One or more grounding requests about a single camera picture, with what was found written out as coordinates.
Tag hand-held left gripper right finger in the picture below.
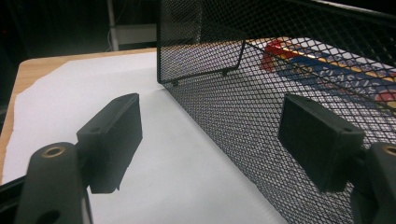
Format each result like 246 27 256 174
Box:
276 93 366 194

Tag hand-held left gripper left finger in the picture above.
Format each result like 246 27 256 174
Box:
76 92 144 195

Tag black wire mesh basket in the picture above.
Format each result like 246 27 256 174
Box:
156 0 396 224

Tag colourful printed packet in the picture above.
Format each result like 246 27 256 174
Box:
260 36 396 110

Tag white paper sheet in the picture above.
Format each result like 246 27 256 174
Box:
1 50 290 224

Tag metal stand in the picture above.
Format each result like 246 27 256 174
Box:
106 0 158 52

